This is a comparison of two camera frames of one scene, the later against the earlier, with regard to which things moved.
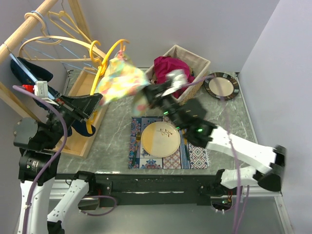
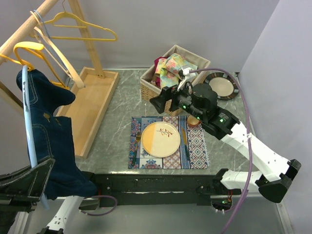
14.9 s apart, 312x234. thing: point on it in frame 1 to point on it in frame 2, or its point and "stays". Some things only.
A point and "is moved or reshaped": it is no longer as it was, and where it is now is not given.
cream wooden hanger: (45, 36) to (55, 52)
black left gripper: (81, 107) to (24, 186)
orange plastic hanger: (102, 68) to (35, 47)
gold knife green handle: (185, 144) stays
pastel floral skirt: (121, 79) to (171, 69)
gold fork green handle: (138, 136) stays
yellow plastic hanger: (63, 21) is moved or reshaped
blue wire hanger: (61, 45) to (51, 43)
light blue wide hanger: (27, 71) to (25, 72)
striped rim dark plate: (221, 86) stays
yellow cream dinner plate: (160, 139) stays
